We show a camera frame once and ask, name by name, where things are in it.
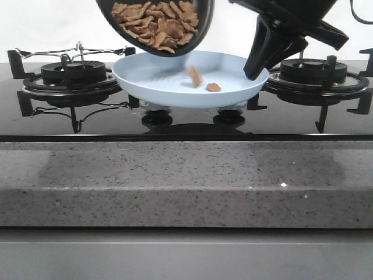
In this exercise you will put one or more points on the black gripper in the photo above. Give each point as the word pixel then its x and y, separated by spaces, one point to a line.
pixel 293 18

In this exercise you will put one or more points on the brown meat pieces pile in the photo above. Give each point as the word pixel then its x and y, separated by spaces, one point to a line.
pixel 164 26

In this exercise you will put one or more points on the wire trivet on left burner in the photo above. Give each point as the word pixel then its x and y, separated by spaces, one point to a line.
pixel 78 51

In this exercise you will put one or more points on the black frying pan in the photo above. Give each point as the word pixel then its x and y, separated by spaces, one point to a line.
pixel 204 11

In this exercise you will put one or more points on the light blue plate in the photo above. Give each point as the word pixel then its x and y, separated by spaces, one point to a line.
pixel 166 81

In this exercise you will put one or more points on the right black gas burner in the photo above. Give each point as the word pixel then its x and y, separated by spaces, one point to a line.
pixel 307 71

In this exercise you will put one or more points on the black glass cooktop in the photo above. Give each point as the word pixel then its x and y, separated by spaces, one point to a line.
pixel 268 117

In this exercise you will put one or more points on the silver stove knob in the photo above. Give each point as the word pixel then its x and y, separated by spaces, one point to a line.
pixel 239 107
pixel 148 106

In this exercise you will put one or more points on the silver right stove knob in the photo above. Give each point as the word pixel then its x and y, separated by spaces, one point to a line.
pixel 239 107

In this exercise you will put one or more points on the silver left stove knob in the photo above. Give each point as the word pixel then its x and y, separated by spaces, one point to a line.
pixel 148 106

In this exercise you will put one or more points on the right black pan support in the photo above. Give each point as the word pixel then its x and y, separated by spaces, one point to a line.
pixel 339 86

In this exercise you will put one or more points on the left black gas burner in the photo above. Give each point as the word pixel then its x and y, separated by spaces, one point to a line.
pixel 78 72

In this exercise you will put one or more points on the black gas burner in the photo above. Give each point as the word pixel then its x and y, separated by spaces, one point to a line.
pixel 307 71
pixel 78 72

